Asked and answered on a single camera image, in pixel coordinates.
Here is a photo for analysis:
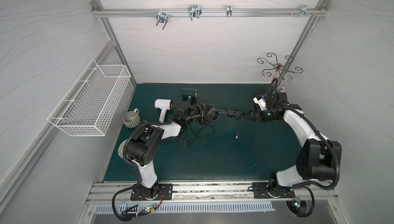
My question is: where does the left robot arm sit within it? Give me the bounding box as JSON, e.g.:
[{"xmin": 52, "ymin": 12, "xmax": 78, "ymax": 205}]
[{"xmin": 118, "ymin": 99, "xmax": 220, "ymax": 200}]

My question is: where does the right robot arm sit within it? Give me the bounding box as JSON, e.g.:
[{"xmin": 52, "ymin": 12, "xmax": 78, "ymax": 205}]
[{"xmin": 246, "ymin": 78, "xmax": 342, "ymax": 198}]

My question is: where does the dark green hair dryer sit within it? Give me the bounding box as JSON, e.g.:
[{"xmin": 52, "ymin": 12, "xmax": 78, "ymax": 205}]
[{"xmin": 181, "ymin": 87, "xmax": 198, "ymax": 102}]

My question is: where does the white hair dryer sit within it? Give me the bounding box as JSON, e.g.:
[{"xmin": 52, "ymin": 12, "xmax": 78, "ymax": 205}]
[{"xmin": 154, "ymin": 99, "xmax": 173, "ymax": 123}]

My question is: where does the green table mat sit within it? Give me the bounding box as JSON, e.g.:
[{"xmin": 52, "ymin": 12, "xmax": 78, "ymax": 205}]
[{"xmin": 104, "ymin": 83, "xmax": 301, "ymax": 181}]

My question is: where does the clear wine glass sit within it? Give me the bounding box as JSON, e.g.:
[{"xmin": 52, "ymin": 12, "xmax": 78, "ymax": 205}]
[{"xmin": 277, "ymin": 86, "xmax": 286, "ymax": 93}]

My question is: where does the metal glass holder stand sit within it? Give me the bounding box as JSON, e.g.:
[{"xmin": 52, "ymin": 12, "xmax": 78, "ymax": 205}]
[{"xmin": 256, "ymin": 53, "xmax": 304, "ymax": 92}]

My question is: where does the striped ceramic mug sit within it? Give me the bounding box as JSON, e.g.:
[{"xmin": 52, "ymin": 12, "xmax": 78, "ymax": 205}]
[{"xmin": 123, "ymin": 108, "xmax": 141, "ymax": 129}]

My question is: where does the patterned ceramic bowl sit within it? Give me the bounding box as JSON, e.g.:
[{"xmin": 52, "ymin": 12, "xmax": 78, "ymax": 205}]
[{"xmin": 118, "ymin": 140, "xmax": 127, "ymax": 159}]

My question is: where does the white vent strip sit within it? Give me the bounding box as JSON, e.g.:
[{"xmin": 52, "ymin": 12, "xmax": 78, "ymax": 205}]
[{"xmin": 94, "ymin": 201, "xmax": 276, "ymax": 214}]

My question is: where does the small metal clamp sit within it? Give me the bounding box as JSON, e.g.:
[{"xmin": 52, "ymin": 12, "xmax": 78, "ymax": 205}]
[{"xmin": 226, "ymin": 5, "xmax": 233, "ymax": 18}]

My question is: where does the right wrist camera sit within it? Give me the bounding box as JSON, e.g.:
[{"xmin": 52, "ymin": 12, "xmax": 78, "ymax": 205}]
[{"xmin": 253, "ymin": 97, "xmax": 267, "ymax": 111}]

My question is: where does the green dryer black cord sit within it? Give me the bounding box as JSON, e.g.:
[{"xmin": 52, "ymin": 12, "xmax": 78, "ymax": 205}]
[{"xmin": 181, "ymin": 122, "xmax": 215, "ymax": 143}]

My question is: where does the white dryer black cord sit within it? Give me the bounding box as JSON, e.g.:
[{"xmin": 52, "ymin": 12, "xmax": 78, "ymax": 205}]
[{"xmin": 158, "ymin": 125, "xmax": 190, "ymax": 146}]

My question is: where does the metal u-bolt bracket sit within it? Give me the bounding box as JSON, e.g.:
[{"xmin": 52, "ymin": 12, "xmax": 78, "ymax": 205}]
[{"xmin": 187, "ymin": 5, "xmax": 202, "ymax": 21}]

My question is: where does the metal hook bracket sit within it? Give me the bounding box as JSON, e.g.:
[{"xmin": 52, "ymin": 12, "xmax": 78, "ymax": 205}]
[{"xmin": 156, "ymin": 11, "xmax": 168, "ymax": 30}]

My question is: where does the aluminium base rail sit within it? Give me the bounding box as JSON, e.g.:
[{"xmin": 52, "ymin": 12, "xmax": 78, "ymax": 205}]
[{"xmin": 86, "ymin": 180, "xmax": 339, "ymax": 204}]

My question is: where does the white wire basket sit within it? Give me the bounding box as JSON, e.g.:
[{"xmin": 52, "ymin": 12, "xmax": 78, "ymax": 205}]
[{"xmin": 47, "ymin": 59, "xmax": 131, "ymax": 137}]

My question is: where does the metal bolt bracket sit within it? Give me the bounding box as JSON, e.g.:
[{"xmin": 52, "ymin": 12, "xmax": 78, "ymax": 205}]
[{"xmin": 289, "ymin": 5, "xmax": 318, "ymax": 18}]

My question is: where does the aluminium top rail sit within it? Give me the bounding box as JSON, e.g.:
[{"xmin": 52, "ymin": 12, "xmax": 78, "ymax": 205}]
[{"xmin": 92, "ymin": 7, "xmax": 328, "ymax": 18}]

